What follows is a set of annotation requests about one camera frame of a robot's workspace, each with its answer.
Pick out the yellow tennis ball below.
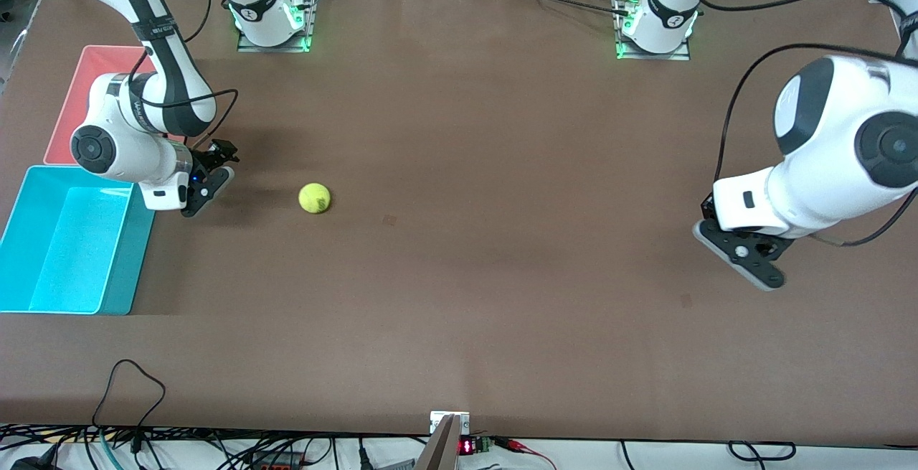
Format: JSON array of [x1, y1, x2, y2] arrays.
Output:
[[298, 182, 332, 215]]

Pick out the pink plastic bin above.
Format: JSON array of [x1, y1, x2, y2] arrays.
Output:
[[43, 44, 189, 166]]

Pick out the blue plastic bin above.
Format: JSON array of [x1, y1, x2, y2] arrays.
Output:
[[0, 165, 157, 316]]

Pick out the red alligator clip lead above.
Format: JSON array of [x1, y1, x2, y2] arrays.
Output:
[[493, 437, 559, 470]]

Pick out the orange power strip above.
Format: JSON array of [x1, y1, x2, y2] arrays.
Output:
[[247, 454, 306, 470]]

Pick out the black power plug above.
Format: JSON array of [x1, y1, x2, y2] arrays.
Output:
[[9, 446, 60, 470]]

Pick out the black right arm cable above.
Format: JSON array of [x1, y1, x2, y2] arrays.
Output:
[[131, 0, 240, 154]]

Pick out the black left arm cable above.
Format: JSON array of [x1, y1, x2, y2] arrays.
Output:
[[683, 0, 918, 248]]

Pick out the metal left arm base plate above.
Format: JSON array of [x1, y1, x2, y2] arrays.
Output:
[[615, 0, 693, 62]]

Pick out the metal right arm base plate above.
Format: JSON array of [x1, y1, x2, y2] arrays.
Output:
[[237, 0, 318, 53]]

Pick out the black looped table cable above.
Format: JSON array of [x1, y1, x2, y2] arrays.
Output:
[[92, 359, 167, 433]]

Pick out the black coiled cable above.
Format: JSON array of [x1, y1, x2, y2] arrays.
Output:
[[727, 441, 797, 461]]

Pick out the white metal mount bracket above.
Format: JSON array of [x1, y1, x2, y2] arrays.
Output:
[[429, 411, 470, 435]]

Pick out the grey metal camera bar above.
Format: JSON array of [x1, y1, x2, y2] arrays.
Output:
[[414, 414, 462, 470]]

